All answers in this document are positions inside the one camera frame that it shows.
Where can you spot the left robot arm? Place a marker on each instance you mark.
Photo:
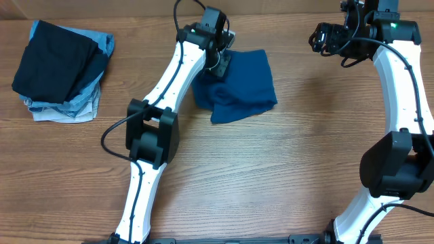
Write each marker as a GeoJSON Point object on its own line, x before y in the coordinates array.
{"type": "Point", "coordinates": [152, 128]}

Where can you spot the folded white garment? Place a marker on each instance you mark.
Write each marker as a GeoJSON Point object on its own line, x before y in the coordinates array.
{"type": "Point", "coordinates": [86, 113]}

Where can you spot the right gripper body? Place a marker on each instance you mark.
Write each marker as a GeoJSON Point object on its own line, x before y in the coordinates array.
{"type": "Point", "coordinates": [323, 38]}

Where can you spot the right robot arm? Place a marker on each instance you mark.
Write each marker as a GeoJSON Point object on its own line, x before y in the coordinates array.
{"type": "Point", "coordinates": [400, 164]}

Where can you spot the blue polo shirt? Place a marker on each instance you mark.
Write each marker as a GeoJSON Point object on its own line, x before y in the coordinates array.
{"type": "Point", "coordinates": [246, 89]}

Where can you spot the folded black garment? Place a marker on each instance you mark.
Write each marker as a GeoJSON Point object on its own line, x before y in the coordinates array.
{"type": "Point", "coordinates": [57, 63]}

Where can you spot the folded light blue jeans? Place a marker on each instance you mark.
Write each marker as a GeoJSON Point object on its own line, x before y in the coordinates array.
{"type": "Point", "coordinates": [106, 42]}

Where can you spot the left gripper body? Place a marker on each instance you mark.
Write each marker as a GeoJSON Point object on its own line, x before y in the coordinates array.
{"type": "Point", "coordinates": [218, 65]}

